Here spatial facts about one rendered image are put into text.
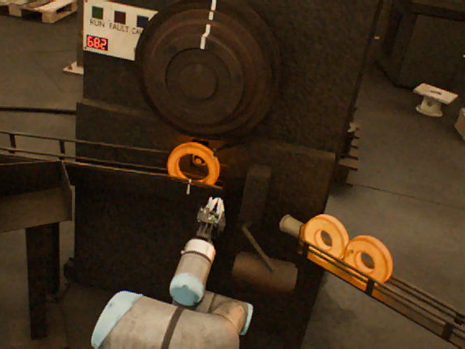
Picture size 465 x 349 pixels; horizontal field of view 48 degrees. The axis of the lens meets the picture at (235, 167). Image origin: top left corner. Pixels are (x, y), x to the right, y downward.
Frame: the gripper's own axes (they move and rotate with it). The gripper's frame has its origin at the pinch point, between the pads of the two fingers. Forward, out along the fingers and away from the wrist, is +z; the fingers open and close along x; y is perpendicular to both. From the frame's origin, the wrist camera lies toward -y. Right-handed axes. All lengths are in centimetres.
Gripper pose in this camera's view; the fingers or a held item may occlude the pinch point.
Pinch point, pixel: (217, 202)
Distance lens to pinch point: 171.6
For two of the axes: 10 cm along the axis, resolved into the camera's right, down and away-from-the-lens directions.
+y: 1.0, -6.9, -7.2
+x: -9.7, -2.3, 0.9
